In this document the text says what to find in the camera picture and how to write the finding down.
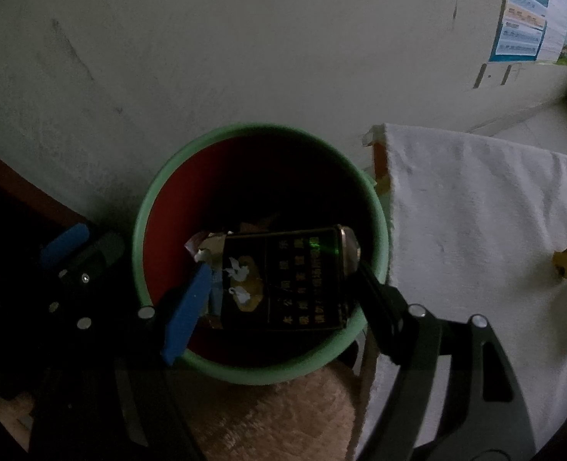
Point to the brown wooden board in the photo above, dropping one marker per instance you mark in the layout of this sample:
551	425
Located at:
24	187

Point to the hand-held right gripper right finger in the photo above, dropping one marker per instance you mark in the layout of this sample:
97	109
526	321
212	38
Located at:
384	317

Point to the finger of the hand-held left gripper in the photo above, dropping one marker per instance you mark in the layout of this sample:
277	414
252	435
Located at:
65	245
98	249

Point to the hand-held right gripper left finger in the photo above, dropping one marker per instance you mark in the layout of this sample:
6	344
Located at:
187	317

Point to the white wall poster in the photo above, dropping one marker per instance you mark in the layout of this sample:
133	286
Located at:
555	24

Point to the brown tape strip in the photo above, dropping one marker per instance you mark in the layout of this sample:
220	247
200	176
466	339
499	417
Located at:
479	76
506	74

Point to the green bin with red inside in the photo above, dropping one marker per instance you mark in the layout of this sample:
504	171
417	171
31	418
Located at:
264	177

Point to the blue chart wall poster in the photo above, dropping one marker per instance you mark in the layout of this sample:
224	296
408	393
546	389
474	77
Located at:
521	24

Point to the white table cloth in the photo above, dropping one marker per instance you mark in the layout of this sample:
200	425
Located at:
480	211

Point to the beige plush blanket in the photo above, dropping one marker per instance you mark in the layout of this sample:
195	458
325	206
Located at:
274	418

